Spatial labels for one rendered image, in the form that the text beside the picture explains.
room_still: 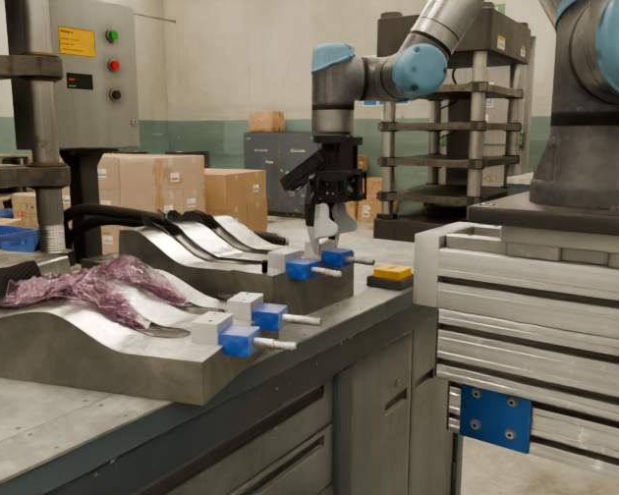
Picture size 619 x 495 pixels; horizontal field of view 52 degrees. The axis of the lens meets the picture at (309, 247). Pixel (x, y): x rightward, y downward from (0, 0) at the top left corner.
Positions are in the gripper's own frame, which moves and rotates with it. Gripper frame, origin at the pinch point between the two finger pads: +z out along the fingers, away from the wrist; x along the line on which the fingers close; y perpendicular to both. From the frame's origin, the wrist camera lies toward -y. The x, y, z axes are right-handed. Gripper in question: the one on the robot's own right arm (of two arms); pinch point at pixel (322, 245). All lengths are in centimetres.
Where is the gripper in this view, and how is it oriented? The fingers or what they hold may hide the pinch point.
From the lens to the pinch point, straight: 116.1
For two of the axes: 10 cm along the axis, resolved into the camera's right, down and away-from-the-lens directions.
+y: 8.2, 1.0, -5.6
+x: 5.7, -1.5, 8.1
